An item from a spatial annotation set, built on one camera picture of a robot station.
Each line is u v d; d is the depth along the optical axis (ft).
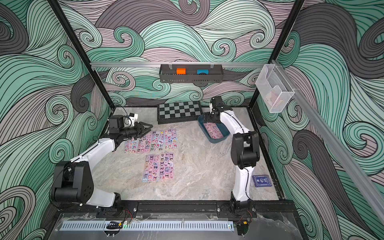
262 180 2.67
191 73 3.12
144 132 2.56
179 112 3.70
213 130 3.45
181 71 3.03
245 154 1.80
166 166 2.88
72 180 2.96
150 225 2.29
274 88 2.51
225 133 3.23
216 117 2.40
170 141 3.24
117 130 2.24
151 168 2.87
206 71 3.07
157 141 3.24
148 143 3.22
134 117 2.66
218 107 2.34
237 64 3.18
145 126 2.61
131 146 3.20
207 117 2.88
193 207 2.46
